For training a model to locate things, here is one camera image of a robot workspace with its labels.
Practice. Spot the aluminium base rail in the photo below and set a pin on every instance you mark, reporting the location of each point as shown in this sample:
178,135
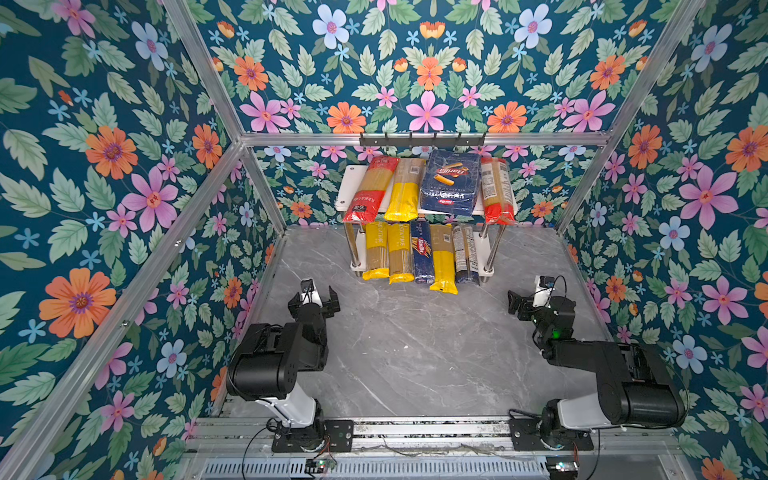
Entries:
462,447

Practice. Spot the yellow spaghetti bag long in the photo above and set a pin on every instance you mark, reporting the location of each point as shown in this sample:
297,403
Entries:
443,259

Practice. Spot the white two-tier shelf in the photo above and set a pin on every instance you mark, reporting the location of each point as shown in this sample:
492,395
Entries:
486,246

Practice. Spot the blue Barilla spaghetti box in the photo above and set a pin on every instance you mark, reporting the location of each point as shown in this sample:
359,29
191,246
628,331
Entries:
422,254

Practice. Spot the clear spaghetti bag label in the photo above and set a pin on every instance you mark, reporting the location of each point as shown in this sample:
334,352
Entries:
466,265

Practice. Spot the yellow spaghetti bag top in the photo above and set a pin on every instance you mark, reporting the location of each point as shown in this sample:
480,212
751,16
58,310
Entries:
377,253

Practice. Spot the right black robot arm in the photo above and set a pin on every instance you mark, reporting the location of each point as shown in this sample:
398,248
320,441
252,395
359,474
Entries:
633,387

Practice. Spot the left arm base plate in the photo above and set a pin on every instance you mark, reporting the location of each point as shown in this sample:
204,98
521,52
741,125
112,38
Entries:
336,435

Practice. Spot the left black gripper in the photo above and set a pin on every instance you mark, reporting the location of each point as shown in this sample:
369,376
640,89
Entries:
326,308

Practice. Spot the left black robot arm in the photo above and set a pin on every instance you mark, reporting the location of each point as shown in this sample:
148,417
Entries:
265,366

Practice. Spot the red spaghetti bag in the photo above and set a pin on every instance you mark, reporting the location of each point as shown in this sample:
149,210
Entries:
364,206

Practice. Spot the blue Barilla pasta bag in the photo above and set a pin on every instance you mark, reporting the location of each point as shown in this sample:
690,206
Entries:
451,182

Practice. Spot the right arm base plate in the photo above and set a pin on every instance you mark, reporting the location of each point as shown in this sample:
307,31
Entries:
528,434

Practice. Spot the metal hook rail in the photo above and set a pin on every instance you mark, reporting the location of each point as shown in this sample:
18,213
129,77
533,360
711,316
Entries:
410,140

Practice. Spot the red-edged spaghetti bag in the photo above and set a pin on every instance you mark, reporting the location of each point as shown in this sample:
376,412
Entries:
499,203

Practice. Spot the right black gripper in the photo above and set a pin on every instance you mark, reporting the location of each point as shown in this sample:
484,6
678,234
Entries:
528,305

